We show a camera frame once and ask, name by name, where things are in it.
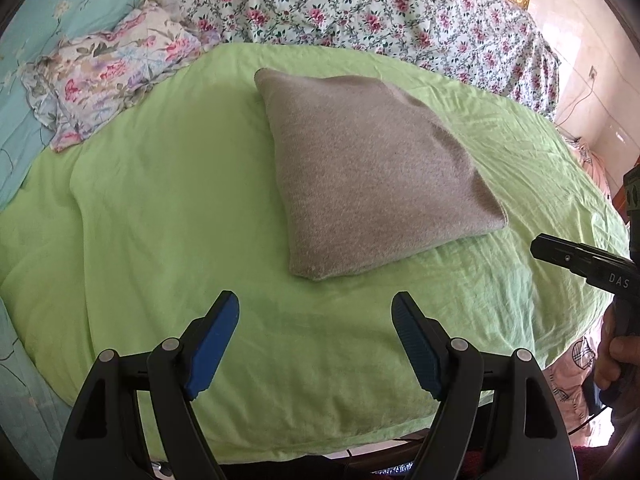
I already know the dark red cloth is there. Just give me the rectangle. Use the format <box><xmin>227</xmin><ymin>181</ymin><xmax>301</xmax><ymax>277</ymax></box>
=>
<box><xmin>465</xmin><ymin>447</ymin><xmax>618</xmax><ymax>480</ymax></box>

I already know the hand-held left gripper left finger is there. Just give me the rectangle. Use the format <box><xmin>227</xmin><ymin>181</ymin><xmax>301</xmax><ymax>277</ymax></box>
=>
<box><xmin>52</xmin><ymin>290</ymin><xmax>241</xmax><ymax>480</ymax></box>

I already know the pink patterned cloth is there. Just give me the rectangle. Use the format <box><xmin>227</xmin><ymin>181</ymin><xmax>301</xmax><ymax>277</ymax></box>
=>
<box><xmin>542</xmin><ymin>135</ymin><xmax>618</xmax><ymax>443</ymax></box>

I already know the rose print bed sheet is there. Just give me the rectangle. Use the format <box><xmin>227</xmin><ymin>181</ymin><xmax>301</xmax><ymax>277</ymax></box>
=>
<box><xmin>145</xmin><ymin>0</ymin><xmax>563</xmax><ymax>121</ymax></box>

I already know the black cable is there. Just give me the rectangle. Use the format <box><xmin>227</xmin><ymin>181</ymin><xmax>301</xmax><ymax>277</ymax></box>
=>
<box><xmin>567</xmin><ymin>402</ymin><xmax>613</xmax><ymax>436</ymax></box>

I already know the beige knit sweater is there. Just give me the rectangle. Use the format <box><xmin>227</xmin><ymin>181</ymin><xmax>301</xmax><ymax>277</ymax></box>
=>
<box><xmin>254</xmin><ymin>67</ymin><xmax>507</xmax><ymax>281</ymax></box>

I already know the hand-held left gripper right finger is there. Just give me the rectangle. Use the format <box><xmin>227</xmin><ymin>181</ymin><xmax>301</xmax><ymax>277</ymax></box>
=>
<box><xmin>391</xmin><ymin>291</ymin><xmax>571</xmax><ymax>480</ymax></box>

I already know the light green blanket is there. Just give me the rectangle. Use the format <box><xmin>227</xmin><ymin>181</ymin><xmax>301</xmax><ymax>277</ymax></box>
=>
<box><xmin>0</xmin><ymin>42</ymin><xmax>631</xmax><ymax>461</ymax></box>

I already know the person's right hand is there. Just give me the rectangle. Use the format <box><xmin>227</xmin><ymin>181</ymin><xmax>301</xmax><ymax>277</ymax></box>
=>
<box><xmin>594</xmin><ymin>305</ymin><xmax>640</xmax><ymax>411</ymax></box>

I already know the pastel floral pillow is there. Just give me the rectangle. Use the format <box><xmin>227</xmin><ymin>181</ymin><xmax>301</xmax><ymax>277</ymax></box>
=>
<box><xmin>20</xmin><ymin>2</ymin><xmax>203</xmax><ymax>153</ymax></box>

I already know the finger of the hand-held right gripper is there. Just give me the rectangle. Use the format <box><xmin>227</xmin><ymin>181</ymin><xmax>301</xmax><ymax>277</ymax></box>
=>
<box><xmin>530</xmin><ymin>232</ymin><xmax>592</xmax><ymax>282</ymax></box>

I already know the thin wall cable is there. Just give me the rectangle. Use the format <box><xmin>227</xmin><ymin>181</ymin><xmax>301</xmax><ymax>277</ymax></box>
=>
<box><xmin>552</xmin><ymin>77</ymin><xmax>596</xmax><ymax>126</ymax></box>

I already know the teal floral quilt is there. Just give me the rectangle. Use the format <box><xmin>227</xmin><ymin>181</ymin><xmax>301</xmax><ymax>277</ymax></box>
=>
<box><xmin>0</xmin><ymin>0</ymin><xmax>151</xmax><ymax>466</ymax></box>

